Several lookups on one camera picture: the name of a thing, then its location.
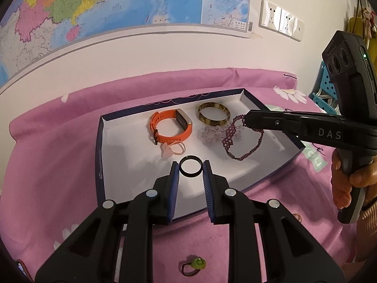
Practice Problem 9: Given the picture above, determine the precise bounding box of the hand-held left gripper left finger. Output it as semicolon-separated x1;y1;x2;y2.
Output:
35;161;180;283

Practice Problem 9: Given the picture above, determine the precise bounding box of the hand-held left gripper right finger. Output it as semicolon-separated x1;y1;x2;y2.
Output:
203;160;346;283

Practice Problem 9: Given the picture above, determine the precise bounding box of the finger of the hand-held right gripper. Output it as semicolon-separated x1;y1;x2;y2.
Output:
244;110;304;138

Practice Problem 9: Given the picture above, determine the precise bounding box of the black ring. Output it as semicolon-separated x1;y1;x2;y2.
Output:
180;155;204;178

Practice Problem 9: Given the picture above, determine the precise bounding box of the pink charm hair tie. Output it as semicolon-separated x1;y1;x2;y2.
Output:
160;141;187;159

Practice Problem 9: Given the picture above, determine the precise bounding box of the purple beaded bracelet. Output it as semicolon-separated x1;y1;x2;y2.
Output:
221;114;265;162

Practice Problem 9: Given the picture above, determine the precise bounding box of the shallow white box tray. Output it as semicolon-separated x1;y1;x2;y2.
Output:
96;88;306;221

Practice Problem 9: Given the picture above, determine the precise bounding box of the orange smartwatch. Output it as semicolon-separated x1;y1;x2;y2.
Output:
148;109;194;146

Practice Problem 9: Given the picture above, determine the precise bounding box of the clear bead bracelet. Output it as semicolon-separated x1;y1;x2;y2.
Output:
201;124;245;143

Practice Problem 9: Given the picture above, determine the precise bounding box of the tortoiseshell bangle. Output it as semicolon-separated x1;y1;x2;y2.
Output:
196;102;231;127

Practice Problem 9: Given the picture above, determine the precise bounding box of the person's right forearm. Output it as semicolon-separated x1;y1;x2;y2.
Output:
355;199;377;264

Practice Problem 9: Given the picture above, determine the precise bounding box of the person's right hand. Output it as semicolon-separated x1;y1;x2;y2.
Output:
330;147;377;211

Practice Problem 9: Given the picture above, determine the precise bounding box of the blue plastic crate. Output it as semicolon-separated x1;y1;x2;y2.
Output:
309;60;339;115

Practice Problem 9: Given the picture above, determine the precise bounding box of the yellow hanging bag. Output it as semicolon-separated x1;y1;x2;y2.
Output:
349;0;377;48

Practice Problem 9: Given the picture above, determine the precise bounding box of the small hanging doll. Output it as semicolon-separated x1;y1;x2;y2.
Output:
363;7;375;39

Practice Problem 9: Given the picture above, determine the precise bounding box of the pink flower printed blanket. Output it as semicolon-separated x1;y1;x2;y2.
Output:
0;67;358;283

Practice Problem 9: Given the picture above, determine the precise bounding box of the orange cased phone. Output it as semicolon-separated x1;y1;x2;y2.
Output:
13;259;30;280

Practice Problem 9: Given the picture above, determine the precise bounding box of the green bead hair tie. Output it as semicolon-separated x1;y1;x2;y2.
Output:
179;258;206;278

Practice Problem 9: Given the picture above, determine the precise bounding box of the white wall switch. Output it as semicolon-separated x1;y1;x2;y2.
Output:
290;18;304;41

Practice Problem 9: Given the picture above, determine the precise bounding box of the white wall socket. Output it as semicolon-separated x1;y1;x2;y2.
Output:
278;7;293;36
259;0;280;32

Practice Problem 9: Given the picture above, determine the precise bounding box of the colourful wall map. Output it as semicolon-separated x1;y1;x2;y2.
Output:
0;0;261;93

